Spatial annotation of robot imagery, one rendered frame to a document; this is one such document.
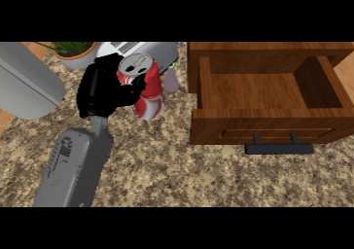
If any red and white can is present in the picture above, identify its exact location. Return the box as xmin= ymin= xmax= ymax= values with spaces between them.
xmin=116 ymin=53 xmax=166 ymax=122

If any small grey bottle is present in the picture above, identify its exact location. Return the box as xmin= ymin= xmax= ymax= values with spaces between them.
xmin=164 ymin=62 xmax=180 ymax=94

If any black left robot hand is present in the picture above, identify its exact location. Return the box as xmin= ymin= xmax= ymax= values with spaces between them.
xmin=76 ymin=53 xmax=149 ymax=120

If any brown wooden drawer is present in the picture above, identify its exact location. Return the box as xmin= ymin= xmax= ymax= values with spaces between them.
xmin=189 ymin=54 xmax=354 ymax=146

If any potted green plant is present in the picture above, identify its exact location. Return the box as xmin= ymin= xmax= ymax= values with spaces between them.
xmin=35 ymin=41 xmax=101 ymax=70

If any dark grey drawer handle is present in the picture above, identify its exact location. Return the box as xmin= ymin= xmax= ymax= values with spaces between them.
xmin=245 ymin=132 xmax=316 ymax=156

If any brown wooden cabinet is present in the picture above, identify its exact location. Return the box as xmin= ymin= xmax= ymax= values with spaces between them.
xmin=187 ymin=41 xmax=354 ymax=94

